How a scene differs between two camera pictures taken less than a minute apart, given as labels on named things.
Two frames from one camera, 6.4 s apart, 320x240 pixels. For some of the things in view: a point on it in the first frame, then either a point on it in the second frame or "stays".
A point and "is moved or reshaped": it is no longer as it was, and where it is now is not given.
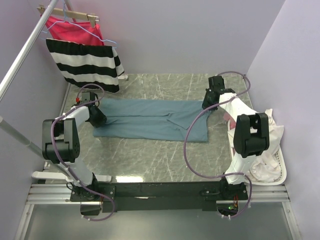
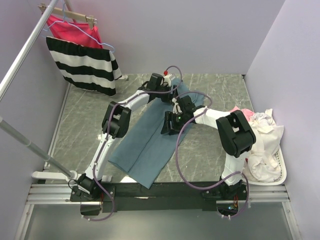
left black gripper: (101, 118) to (170, 97)
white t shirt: (267, 169) stays
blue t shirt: (154, 119) is moved or reshaped
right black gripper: (205, 105) to (169, 117)
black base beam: (160, 196) stays
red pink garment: (78, 32) stays
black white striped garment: (83, 64) stays
